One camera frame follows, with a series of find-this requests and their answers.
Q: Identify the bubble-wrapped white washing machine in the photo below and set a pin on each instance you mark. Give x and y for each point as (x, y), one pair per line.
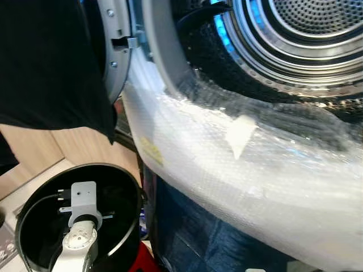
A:
(227, 187)

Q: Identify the perforated steel washer drum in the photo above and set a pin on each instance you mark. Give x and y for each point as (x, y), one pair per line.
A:
(295, 45)

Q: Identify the beige masking tape piece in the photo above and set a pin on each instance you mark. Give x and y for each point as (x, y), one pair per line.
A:
(239, 133)

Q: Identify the blue plastic tarp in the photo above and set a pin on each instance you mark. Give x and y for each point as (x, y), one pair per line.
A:
(198, 243)

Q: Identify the yellow sticker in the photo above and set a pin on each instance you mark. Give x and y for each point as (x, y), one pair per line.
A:
(150, 150)

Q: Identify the grey washer door gasket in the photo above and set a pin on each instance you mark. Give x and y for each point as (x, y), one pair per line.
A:
(161, 45)

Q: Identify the black plastic bucket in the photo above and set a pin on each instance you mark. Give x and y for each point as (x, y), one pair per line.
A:
(122, 198)

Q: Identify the red plastic stool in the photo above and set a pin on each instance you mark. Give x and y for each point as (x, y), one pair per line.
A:
(142, 260)

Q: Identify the grey round washer door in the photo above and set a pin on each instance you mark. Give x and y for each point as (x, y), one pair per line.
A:
(116, 39)

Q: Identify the black hanging garment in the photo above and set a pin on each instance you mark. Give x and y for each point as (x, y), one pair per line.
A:
(45, 62)

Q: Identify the light wooden cabinet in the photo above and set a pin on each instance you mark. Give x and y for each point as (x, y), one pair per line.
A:
(34, 147)

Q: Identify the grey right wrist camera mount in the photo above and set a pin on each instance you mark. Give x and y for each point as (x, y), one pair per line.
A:
(255, 270)

